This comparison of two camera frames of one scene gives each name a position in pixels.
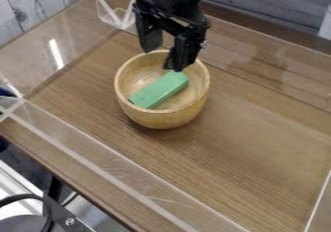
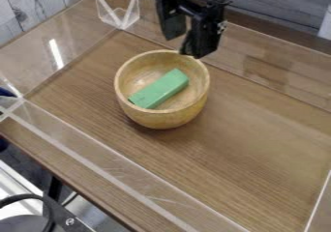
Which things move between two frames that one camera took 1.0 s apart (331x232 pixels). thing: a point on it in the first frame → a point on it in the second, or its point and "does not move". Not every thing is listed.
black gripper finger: [185, 51] → [201, 41]
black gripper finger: [148, 32] → [171, 16]
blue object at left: [4, 92] does not move
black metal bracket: [57, 215] does not move
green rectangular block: [162, 89] does not move
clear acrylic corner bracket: [119, 17] does not move
